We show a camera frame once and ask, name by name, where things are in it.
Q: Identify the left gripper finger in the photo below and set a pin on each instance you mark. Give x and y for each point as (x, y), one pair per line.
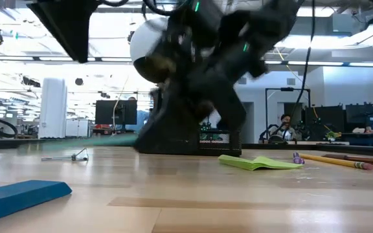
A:
(230, 110)
(167, 129)

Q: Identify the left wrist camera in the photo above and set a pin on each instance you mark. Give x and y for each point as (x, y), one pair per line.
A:
(277, 26)

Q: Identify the black aluminium table frame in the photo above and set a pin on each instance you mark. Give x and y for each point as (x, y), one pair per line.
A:
(5, 142)

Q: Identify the white cabinets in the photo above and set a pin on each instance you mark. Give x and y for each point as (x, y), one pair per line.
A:
(76, 128)

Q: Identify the brown pencil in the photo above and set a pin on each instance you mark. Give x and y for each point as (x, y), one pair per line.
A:
(368, 159)

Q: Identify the round black ceiling sensor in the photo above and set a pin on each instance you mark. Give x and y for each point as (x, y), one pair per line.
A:
(79, 81)

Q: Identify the blue eraser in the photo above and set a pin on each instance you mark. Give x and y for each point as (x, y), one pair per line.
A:
(21, 197)

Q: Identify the black computer monitor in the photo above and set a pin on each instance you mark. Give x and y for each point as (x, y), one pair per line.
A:
(108, 112)

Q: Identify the teal pen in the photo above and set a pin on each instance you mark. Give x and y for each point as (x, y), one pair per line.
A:
(102, 141)

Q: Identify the white column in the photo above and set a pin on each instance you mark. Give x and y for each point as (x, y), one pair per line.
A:
(53, 108)

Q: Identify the green sticky note pad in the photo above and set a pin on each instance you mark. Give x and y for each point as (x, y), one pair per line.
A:
(254, 163)

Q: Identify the black mesh desk organizer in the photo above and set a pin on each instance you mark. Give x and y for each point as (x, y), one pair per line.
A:
(220, 147)

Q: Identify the yellow pencil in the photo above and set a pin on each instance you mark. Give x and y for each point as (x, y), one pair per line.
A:
(335, 160)

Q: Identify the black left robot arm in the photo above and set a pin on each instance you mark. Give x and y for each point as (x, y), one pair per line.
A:
(70, 26)

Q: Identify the small potted plant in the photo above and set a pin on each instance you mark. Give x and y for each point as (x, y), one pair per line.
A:
(332, 135)

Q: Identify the small metal tool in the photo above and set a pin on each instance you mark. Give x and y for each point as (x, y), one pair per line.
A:
(74, 157)

